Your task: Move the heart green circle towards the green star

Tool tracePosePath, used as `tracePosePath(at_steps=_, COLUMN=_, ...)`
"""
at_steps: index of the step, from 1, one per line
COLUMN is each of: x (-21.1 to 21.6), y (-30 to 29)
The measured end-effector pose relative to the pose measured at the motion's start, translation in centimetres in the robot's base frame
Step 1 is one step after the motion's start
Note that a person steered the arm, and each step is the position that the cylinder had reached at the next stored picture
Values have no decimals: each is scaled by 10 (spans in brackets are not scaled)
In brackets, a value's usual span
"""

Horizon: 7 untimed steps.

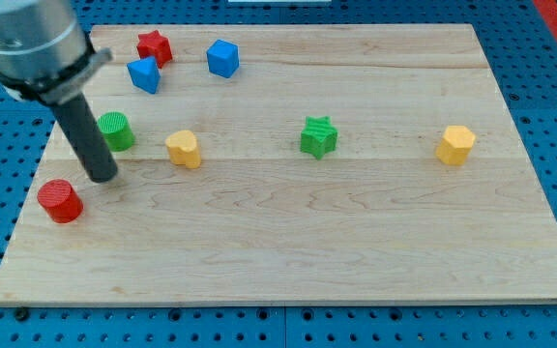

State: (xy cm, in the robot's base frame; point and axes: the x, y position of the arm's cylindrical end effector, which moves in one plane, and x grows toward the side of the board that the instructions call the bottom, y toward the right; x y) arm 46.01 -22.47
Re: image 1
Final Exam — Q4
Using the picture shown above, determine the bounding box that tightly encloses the green cylinder block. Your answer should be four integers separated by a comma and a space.
98, 111, 135, 152

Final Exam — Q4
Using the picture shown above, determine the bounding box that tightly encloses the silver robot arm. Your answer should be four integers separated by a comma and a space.
0, 0, 112, 105

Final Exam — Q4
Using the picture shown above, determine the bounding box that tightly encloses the green star block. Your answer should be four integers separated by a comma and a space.
300, 116, 338, 160

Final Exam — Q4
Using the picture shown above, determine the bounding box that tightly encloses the yellow heart block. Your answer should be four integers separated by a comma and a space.
164, 130, 201, 169

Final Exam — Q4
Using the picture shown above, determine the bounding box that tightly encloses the red star block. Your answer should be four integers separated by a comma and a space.
136, 30, 173, 69

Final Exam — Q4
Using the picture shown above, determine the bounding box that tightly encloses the wooden board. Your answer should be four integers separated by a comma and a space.
0, 24, 557, 307

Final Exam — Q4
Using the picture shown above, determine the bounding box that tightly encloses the blue cube block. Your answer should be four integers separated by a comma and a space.
206, 40, 240, 78

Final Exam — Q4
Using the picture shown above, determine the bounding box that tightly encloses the blue triangle block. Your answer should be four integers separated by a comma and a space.
127, 56, 161, 94

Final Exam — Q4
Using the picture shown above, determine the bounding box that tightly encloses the yellow hexagon block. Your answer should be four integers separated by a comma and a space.
435, 125, 476, 166

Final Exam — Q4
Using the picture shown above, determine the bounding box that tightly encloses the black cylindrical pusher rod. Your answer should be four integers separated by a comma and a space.
50, 94, 118, 183

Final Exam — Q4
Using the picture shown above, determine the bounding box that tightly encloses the red cylinder block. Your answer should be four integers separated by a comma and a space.
37, 179, 83, 223

